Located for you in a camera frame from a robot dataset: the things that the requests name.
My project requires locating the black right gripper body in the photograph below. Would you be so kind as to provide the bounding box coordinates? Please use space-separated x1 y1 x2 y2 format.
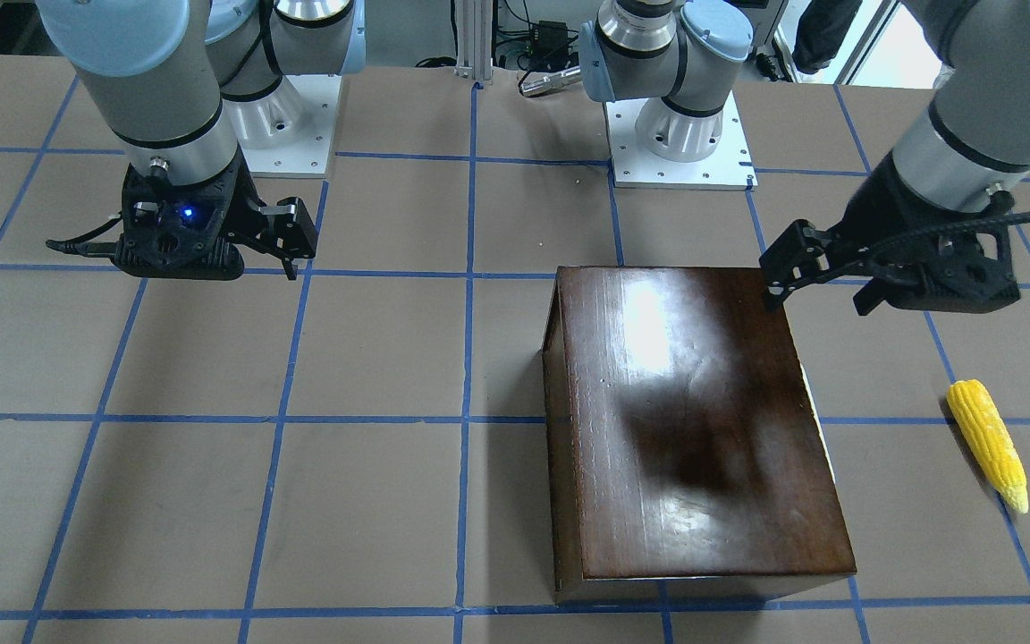
122 148 269 260

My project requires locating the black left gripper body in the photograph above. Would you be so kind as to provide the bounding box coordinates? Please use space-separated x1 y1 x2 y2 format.
823 157 958 287

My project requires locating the wooden drawer with white handle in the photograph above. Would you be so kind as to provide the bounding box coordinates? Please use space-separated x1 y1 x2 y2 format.
799 364 837 486

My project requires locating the yellow toy corn cob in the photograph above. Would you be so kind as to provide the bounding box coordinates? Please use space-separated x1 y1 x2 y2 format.
947 379 1030 514

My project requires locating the dark brown wooden drawer cabinet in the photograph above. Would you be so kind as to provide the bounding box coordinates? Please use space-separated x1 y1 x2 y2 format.
540 267 857 605

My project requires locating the silver cylindrical tool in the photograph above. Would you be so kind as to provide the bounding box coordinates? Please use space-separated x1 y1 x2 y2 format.
518 65 583 98

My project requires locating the black electronics box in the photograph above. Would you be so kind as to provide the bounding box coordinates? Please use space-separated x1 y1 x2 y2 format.
530 21 570 56

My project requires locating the black camera mount image left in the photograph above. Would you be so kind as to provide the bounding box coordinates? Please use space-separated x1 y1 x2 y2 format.
110 183 245 281

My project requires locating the black camera mount image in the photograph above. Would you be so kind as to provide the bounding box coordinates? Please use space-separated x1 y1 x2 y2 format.
869 217 1021 314
110 183 245 281

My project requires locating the black cable image left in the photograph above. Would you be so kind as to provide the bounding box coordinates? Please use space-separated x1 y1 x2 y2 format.
45 213 122 259

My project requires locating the black camera mount image right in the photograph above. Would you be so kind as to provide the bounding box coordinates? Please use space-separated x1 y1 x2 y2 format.
869 217 1021 314

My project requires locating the white base plate image left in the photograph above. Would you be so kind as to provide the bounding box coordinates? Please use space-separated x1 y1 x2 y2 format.
234 76 343 179

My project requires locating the white base plate image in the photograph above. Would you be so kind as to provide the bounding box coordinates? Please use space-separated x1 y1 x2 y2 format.
604 93 759 191
234 76 343 179

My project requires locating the white base plate image right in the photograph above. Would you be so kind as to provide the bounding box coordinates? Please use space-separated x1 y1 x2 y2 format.
604 93 759 191

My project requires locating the aluminium frame post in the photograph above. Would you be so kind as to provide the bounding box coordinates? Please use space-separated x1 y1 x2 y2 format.
452 0 494 87

